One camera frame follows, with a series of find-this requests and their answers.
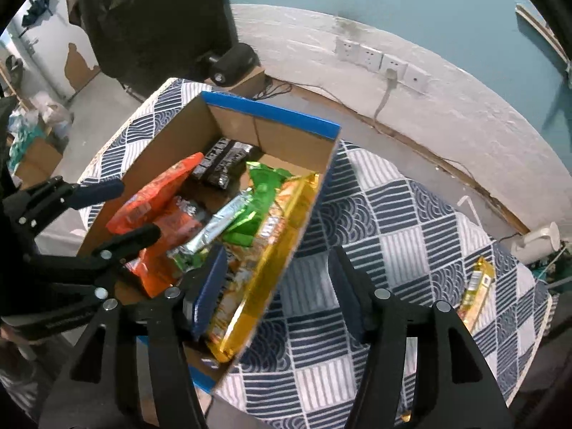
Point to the orange and green snack packet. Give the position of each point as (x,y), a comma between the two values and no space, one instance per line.
(170,232)

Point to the blue and white patchwork blanket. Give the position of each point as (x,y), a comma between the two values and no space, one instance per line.
(380,232)

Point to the cardboard box on floor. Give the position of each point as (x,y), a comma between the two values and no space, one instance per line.
(42,158)

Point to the black snack packet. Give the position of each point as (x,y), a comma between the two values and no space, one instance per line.
(223,161)

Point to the teal printed bag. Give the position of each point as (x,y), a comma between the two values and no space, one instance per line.
(20,140)

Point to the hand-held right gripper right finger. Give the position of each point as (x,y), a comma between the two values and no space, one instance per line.
(348,286)

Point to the white wall socket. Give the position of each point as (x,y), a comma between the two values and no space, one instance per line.
(416,78)
(370,57)
(397,63)
(347,49)

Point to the dark hanging cloth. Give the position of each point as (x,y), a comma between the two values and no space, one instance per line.
(156,18)

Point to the black cylindrical device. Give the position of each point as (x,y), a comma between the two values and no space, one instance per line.
(232,65)

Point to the dark folded umbrella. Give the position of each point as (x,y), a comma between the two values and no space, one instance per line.
(38,9)

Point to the cardboard box with blue tape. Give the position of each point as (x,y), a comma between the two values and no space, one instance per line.
(277,138)

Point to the wooden wall shelf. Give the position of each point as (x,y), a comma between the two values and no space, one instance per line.
(540,31)

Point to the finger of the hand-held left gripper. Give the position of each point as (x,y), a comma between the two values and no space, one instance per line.
(134,237)
(96,190)

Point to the large gold snack packet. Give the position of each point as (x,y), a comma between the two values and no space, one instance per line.
(268,254)

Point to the white plastic bag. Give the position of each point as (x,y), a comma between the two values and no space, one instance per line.
(53,116)

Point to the narrow yellow snack packet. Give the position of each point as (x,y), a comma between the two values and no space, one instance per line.
(478,295)

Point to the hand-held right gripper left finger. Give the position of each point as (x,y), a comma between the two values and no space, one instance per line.
(210,286)

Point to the small cardboard box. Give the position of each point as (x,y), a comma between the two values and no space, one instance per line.
(250,82)

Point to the silver and green snack packet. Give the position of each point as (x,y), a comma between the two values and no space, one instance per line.
(223,223)

